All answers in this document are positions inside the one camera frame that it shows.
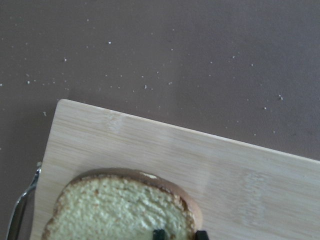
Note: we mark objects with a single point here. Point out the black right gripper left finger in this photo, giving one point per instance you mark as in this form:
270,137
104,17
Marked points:
159,234

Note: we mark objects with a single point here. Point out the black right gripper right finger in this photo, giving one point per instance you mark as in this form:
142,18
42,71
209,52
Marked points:
201,235

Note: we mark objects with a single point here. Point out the bread slice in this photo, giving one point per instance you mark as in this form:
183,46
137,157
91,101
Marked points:
122,204

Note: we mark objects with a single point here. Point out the light wooden cutting board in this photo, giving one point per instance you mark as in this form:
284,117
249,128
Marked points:
245,192

